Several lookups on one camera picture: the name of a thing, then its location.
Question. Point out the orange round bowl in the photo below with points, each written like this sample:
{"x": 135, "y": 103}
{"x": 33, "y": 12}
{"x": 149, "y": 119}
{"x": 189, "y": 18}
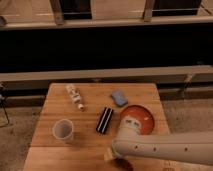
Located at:
{"x": 142, "y": 115}

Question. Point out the black stand at left edge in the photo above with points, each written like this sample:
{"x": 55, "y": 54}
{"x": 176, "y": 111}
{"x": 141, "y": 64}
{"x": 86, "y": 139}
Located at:
{"x": 2, "y": 105}

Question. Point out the clear plastic cup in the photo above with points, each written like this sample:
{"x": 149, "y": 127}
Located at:
{"x": 63, "y": 130}

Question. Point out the black white striped block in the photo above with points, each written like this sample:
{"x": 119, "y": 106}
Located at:
{"x": 104, "y": 120}

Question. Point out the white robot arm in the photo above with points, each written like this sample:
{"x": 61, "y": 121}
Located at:
{"x": 196, "y": 148}

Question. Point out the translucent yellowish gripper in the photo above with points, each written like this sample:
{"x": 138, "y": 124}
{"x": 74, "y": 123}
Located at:
{"x": 109, "y": 155}

